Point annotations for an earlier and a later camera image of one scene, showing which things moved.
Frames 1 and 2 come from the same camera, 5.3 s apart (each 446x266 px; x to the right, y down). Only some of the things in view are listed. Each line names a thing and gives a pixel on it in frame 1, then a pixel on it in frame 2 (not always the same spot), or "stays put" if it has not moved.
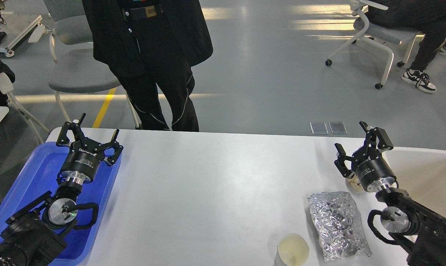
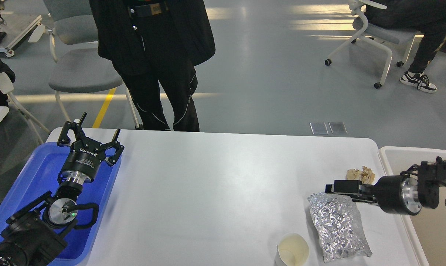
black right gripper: (371, 169) -> (396, 194)
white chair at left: (6, 85) stays put
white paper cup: (292, 249) stays put
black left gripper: (82, 163) stays put
